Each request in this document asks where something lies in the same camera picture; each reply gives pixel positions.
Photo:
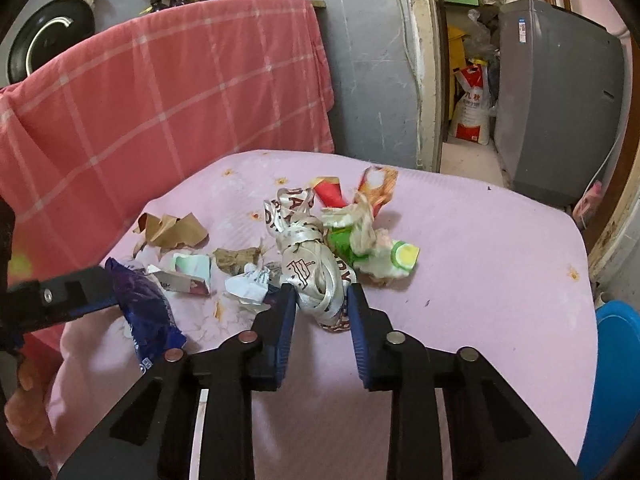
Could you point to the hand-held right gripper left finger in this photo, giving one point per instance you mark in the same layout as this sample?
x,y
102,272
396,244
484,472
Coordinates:
x,y
286,320

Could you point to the red plaid cloth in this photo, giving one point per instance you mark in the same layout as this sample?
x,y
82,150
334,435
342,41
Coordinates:
x,y
175,85

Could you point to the small brown crumpled paper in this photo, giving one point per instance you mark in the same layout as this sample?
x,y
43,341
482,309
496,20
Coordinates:
x,y
232,259

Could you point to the crumpled white paper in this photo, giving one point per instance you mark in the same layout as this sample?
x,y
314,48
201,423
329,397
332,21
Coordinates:
x,y
247,285

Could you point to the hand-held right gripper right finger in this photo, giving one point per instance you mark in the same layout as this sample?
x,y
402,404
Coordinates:
x,y
356,325

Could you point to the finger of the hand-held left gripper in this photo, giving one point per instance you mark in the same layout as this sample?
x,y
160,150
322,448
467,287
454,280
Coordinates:
x,y
95,306

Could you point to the blue plastic bucket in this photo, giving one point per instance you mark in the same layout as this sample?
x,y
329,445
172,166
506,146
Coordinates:
x,y
615,385

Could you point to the brown torn paper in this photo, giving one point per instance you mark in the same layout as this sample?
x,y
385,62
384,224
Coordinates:
x,y
172,232

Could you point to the white red rice sack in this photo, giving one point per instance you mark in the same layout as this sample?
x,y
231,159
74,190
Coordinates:
x,y
470,110

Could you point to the green lime print packet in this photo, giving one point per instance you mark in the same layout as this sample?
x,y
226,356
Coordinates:
x,y
402,255

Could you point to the clear plastic bag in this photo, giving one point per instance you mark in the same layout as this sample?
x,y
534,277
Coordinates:
x,y
482,35

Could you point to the cream crumpled plastic bag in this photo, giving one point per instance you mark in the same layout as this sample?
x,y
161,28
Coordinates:
x,y
350,217

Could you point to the dark glass bottle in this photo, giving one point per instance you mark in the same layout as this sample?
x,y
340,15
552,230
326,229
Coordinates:
x,y
157,2

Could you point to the yellow bag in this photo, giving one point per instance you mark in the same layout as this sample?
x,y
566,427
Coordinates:
x,y
457,55

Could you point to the orange white snack wrapper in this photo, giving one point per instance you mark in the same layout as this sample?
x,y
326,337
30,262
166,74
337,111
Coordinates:
x,y
377,180

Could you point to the grey refrigerator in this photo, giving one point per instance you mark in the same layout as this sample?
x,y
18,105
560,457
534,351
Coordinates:
x,y
555,100

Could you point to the red paper wrapper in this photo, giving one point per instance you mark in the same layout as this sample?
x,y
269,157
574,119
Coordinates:
x,y
330,192

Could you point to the wooden door frame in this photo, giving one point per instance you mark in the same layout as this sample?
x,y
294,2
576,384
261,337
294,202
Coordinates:
x,y
425,60

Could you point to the black round pan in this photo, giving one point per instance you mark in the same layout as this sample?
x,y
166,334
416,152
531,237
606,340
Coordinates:
x,y
80,15

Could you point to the pink plastic bag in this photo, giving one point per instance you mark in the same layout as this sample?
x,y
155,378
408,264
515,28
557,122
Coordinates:
x,y
587,205

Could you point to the purple snack packet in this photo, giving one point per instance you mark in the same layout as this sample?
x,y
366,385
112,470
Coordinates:
x,y
150,310

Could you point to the small white green carton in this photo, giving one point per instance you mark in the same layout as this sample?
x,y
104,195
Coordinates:
x,y
190,266

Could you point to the person's left hand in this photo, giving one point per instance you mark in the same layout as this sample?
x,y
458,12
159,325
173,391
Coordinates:
x,y
27,410

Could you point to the white printed ribbon bundle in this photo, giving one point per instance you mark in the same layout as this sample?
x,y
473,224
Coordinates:
x,y
305,260

